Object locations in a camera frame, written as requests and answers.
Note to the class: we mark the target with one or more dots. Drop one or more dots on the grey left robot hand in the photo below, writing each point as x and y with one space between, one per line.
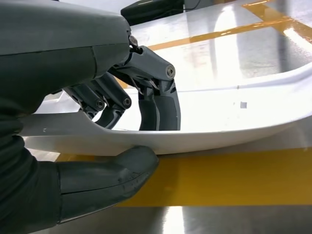
60 48

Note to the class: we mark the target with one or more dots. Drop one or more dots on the steel workbench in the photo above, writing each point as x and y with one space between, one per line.
219 55

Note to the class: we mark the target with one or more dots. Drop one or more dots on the black bag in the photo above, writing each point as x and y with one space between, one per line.
151 9

